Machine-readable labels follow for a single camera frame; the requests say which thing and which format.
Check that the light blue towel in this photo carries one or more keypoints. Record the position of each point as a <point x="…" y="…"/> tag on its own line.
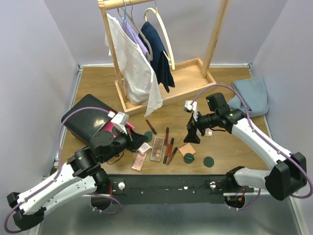
<point x="253" y="93"/>

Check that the navy blue garment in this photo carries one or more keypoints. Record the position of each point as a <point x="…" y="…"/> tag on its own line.
<point x="160" y="63"/>

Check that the grey hanger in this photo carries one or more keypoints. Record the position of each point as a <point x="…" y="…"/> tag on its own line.
<point x="140" y="34"/>

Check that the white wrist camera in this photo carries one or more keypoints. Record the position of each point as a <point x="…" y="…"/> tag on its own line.
<point x="191" y="107"/>
<point x="119" y="120"/>

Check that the pink drawer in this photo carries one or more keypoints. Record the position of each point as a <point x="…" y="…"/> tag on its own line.
<point x="108" y="126"/>

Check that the small square blush compact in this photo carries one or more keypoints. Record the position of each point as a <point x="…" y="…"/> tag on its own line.
<point x="145" y="147"/>

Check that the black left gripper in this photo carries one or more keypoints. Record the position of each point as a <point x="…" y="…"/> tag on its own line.
<point x="130" y="141"/>

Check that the rose gold square compact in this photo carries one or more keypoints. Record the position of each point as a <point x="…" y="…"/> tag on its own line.
<point x="186" y="148"/>

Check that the white t-shirt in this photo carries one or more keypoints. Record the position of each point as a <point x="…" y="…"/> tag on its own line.
<point x="141" y="81"/>

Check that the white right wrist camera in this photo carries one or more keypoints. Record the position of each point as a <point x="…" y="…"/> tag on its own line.
<point x="191" y="107"/>

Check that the lavender shirt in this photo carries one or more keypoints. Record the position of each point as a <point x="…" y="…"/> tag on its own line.
<point x="140" y="43"/>

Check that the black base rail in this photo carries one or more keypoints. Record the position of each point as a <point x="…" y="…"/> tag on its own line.
<point x="170" y="189"/>

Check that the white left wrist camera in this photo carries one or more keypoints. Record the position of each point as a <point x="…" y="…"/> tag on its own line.
<point x="119" y="120"/>

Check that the blue hanger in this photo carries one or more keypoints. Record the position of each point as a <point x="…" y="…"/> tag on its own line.
<point x="124" y="12"/>

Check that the dark red lip liner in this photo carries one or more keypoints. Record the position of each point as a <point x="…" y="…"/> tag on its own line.
<point x="172" y="155"/>

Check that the cream wooden hanger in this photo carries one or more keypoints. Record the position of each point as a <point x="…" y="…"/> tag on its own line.
<point x="169" y="53"/>

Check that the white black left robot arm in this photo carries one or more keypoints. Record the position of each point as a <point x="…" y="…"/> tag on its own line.
<point x="81" y="174"/>

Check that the brown eyeshadow palette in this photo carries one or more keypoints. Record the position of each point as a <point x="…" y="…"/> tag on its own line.
<point x="157" y="149"/>

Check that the red lip gloss middle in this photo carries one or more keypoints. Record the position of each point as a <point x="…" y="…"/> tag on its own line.
<point x="169" y="147"/>

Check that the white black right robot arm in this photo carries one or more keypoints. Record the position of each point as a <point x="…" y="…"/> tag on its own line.
<point x="287" y="170"/>

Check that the dark lip pencil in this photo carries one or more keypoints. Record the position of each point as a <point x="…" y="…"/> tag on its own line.
<point x="151" y="127"/>

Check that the black organizer box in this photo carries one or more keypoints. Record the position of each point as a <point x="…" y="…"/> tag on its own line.
<point x="87" y="123"/>

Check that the pink palette lower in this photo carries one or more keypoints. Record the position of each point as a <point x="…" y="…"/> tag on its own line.
<point x="139" y="161"/>

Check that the wooden clothes rack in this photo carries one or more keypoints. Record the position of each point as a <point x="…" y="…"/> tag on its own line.
<point x="190" y="76"/>

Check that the long eyeshadow palette purple tones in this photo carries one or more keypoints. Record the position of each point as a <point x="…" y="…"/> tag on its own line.
<point x="208" y="132"/>

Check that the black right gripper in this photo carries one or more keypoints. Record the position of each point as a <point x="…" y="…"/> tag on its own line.
<point x="191" y="136"/>

